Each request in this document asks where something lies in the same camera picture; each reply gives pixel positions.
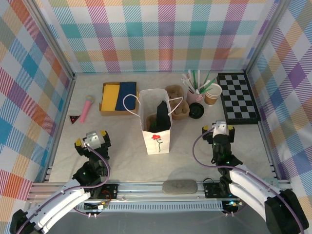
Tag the small connector circuit board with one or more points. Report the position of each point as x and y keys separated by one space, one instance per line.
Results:
x=231 y=203
x=97 y=207

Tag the white paper bag flower print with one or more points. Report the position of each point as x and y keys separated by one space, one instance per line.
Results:
x=151 y=146

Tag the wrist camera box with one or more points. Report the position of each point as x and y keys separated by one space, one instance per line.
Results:
x=92 y=139
x=220 y=128

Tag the red black triangle piece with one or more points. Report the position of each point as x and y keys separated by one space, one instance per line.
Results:
x=74 y=118

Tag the grey oval stone pad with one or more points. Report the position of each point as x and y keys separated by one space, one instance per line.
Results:
x=179 y=187

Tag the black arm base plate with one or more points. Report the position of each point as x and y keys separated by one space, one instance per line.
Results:
x=212 y=190
x=111 y=192

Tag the stacked brown paper cups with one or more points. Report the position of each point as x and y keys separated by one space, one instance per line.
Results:
x=212 y=97

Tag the yellow cloth napkin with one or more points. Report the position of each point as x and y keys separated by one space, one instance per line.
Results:
x=109 y=97

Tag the green plastic straw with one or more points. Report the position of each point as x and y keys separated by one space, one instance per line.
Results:
x=194 y=78
x=205 y=80
x=210 y=84

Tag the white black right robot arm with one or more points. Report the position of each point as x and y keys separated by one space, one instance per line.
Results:
x=248 y=187

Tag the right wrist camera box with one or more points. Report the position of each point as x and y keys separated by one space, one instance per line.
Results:
x=220 y=128

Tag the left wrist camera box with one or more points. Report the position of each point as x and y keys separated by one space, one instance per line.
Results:
x=92 y=139

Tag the pink straw holder cup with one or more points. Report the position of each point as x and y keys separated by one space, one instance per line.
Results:
x=193 y=96

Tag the aluminium frame post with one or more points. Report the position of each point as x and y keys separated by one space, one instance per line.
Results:
x=264 y=36
x=51 y=36

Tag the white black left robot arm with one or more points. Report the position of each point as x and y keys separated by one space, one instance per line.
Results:
x=61 y=202

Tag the tray of dark napkins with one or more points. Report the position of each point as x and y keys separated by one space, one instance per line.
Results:
x=163 y=117

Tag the pink toy microphone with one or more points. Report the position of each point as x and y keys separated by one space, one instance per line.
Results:
x=85 y=109

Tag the black grey chessboard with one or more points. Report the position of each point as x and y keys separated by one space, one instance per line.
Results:
x=239 y=97

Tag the flat cardboard napkin box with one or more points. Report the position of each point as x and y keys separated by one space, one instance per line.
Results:
x=117 y=113

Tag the blue cloth napkin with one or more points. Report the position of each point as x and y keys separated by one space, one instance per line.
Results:
x=126 y=96

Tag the aluminium frame rail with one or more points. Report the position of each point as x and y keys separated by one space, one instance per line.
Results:
x=139 y=191

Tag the stacked black cup lids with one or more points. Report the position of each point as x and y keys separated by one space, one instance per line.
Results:
x=196 y=111

